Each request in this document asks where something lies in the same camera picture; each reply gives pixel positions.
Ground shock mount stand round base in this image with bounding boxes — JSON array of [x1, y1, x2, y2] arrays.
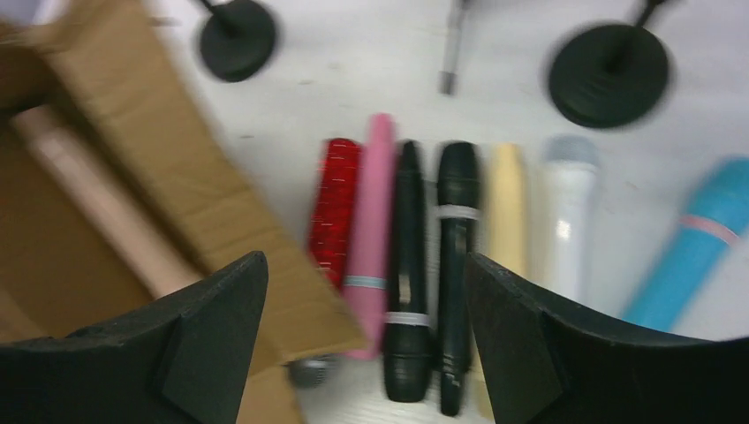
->
[[547, 1, 670, 129]]

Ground brown cardboard box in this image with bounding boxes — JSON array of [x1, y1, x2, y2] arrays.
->
[[1, 1, 363, 423]]

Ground black microphone white ring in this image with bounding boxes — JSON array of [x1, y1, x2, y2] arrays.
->
[[434, 141, 482, 418]]

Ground white microphone grey head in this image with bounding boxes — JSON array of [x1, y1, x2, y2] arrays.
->
[[540, 135, 601, 303]]

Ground cream white microphone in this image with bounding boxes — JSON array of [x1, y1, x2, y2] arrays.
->
[[480, 143, 530, 277]]

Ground teal microphone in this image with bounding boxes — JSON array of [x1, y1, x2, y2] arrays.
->
[[622, 156, 748, 332]]

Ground red glitter microphone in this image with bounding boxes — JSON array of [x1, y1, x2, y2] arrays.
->
[[306, 138, 362, 295]]

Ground tripod shock mount stand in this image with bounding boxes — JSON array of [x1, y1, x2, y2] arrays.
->
[[439, 0, 471, 95]]

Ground peach pink microphone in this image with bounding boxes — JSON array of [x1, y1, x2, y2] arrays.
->
[[11, 106, 202, 299]]

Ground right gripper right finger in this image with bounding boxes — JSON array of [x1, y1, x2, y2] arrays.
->
[[465, 254, 748, 423]]

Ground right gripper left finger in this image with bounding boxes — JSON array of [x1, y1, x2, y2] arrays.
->
[[1, 252, 269, 423]]

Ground clip mic stand round base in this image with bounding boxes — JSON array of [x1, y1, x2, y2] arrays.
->
[[197, 0, 280, 83]]

